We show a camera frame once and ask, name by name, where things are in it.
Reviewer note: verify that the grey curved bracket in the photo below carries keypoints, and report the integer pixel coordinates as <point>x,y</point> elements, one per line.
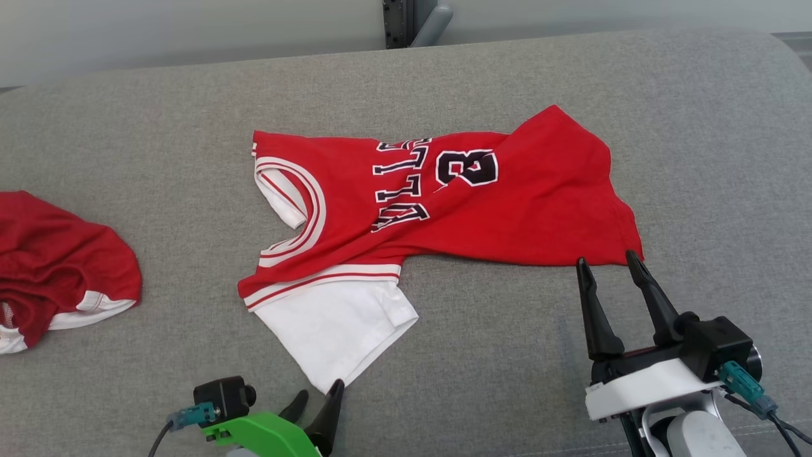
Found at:
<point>434,22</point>

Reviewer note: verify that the centre aluminium frame post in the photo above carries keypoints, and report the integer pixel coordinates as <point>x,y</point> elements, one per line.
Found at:
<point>396,22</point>

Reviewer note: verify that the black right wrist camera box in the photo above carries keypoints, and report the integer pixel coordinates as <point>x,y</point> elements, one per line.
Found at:
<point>720,346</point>

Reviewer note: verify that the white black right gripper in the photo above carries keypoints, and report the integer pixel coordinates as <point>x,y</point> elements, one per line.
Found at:
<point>647,387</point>

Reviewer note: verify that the red basketball jersey white sleeves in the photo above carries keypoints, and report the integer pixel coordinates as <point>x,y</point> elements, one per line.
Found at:
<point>520,209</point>

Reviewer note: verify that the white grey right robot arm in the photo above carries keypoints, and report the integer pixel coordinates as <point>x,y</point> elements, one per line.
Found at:
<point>698,438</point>

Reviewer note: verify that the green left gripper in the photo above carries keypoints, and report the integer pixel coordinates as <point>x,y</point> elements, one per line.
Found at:
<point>266,438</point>

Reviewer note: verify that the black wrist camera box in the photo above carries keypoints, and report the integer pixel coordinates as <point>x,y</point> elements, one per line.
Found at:
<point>222,395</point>
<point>720,346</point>

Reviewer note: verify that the red shorts white trim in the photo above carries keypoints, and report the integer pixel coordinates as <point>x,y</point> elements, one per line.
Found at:
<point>57,254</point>

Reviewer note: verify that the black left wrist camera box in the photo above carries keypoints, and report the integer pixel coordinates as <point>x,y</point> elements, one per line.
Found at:
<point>222,395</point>

